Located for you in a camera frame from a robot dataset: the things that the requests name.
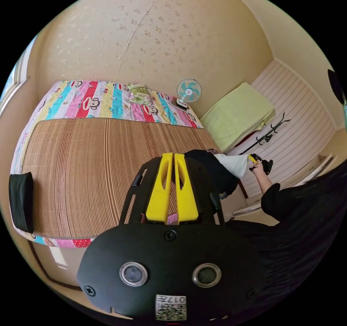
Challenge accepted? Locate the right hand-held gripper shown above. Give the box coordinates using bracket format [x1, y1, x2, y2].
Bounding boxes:
[248, 153, 274, 176]

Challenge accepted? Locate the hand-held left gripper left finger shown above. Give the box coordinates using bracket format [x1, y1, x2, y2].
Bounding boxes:
[145, 153, 174, 222]

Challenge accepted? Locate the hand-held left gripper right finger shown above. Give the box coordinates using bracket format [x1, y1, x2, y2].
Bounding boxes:
[174, 153, 199, 222]

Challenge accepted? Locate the white long sleeve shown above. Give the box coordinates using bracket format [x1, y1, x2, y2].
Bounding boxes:
[213, 153, 250, 178]

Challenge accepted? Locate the person's right forearm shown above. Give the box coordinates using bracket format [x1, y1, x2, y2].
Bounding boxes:
[256, 172, 275, 195]

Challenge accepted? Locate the person's right hand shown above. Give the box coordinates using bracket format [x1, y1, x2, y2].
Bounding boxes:
[251, 160, 269, 177]

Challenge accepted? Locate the black coat stand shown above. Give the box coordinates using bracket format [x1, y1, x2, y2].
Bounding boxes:
[238, 112, 292, 156]

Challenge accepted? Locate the pile of clothes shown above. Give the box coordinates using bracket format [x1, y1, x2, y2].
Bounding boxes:
[184, 149, 240, 200]

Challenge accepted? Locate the light green cloth cover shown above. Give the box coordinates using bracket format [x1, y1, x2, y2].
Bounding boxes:
[200, 82, 276, 153]

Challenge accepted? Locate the bed with woven mat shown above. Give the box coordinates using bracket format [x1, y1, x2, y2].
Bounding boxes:
[10, 80, 226, 248]

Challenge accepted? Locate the person's body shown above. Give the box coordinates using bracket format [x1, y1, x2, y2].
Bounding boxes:
[225, 69, 347, 326]

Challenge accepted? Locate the small teal fan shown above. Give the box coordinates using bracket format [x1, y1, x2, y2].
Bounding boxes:
[170, 78, 203, 110]

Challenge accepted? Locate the green floral pillow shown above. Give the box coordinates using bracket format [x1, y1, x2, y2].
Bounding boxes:
[127, 84, 153, 105]

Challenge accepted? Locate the black garment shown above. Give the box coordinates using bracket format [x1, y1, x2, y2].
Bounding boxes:
[8, 172, 35, 234]

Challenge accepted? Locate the window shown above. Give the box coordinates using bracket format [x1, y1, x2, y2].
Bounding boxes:
[0, 35, 38, 111]

